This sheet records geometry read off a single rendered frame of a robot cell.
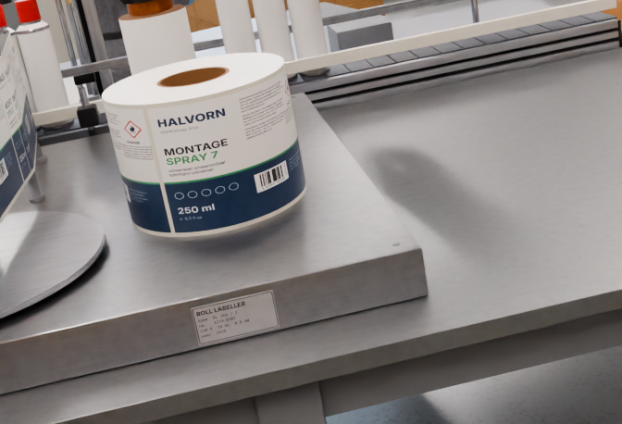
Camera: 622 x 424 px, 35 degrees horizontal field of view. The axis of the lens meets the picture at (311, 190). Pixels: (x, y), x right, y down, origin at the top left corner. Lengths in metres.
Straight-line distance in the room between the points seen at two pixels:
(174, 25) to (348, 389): 0.57
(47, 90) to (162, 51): 0.36
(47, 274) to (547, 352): 0.49
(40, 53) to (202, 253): 0.69
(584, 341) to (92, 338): 0.45
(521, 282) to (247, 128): 0.31
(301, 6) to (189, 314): 0.81
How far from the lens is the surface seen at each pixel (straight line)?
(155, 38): 1.29
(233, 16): 1.60
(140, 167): 1.04
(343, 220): 1.00
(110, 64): 1.66
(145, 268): 0.99
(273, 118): 1.04
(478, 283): 0.95
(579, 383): 1.94
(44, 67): 1.61
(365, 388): 0.93
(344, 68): 1.65
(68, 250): 1.05
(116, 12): 2.01
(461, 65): 1.66
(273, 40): 1.61
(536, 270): 0.96
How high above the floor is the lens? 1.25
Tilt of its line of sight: 19 degrees down
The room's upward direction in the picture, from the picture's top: 10 degrees counter-clockwise
